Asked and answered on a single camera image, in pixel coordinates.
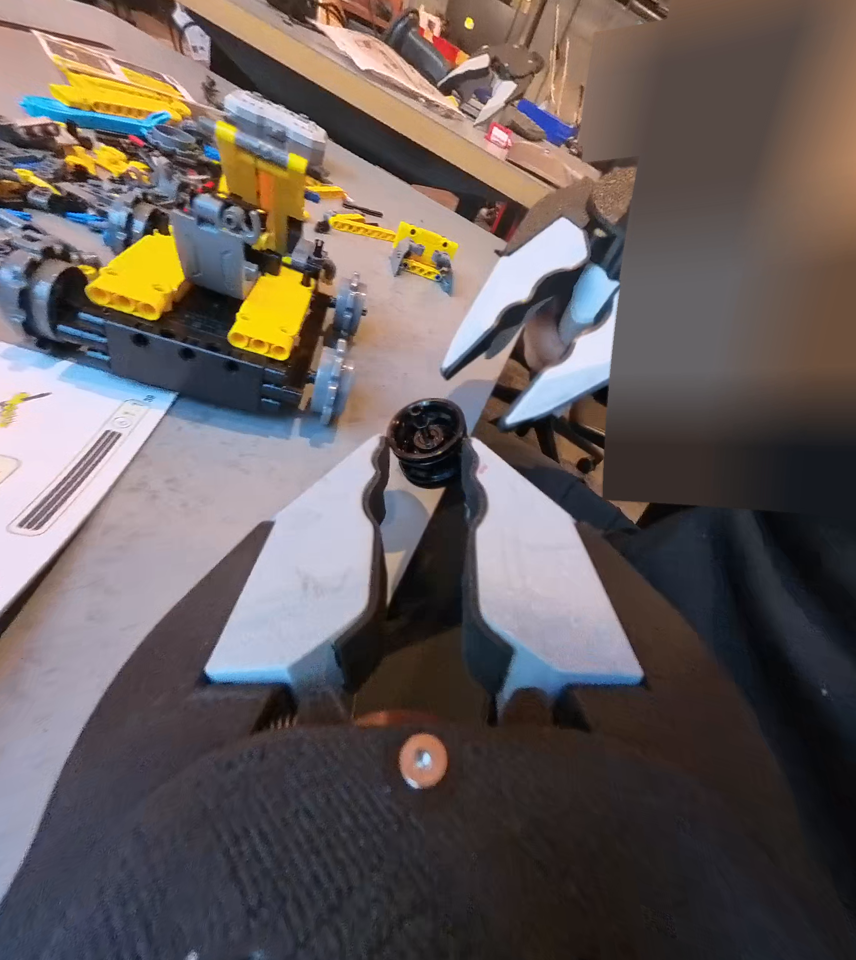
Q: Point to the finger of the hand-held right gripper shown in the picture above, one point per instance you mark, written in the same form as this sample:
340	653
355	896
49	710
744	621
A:
518	277
578	367

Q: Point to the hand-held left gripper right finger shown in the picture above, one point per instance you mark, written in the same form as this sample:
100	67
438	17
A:
540	585

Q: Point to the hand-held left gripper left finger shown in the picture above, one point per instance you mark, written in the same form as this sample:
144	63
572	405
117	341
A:
308	585

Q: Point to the black toy wheel rim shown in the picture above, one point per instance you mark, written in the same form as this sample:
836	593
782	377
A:
428	435

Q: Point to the grey desk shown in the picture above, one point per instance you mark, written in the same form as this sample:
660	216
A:
232	480

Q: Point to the person's right hand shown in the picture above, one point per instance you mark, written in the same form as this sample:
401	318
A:
544	341

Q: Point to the black office chair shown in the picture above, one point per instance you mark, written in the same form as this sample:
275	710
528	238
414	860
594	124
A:
570	442

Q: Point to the blue plastic bin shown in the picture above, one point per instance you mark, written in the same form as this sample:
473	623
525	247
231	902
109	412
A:
548	120

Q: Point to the small yellow grey toy subassembly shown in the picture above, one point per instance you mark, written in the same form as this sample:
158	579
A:
420	251

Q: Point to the small red white box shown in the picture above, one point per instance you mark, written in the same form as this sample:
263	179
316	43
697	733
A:
500	139

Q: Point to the black white device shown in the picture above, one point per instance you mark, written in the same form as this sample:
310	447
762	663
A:
506	67

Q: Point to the short yellow toy beam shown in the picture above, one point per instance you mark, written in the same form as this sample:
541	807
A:
356	223

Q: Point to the loose printed papers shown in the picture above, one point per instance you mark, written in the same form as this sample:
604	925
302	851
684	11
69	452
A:
375	56

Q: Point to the yellow black toy vehicle model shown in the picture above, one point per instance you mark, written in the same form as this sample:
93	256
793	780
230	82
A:
172	345

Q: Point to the toy instruction booklet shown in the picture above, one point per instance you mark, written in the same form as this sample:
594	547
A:
22	480

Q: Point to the background work table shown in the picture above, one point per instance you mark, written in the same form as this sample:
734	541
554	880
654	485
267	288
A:
285	37

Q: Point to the long yellow toy panels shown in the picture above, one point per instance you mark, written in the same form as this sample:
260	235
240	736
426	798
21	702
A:
120	90

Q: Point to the long blue toy beam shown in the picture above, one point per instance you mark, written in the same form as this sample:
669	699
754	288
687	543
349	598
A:
82	116

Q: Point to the printed paper sheet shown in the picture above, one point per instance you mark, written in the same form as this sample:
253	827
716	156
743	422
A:
67	49

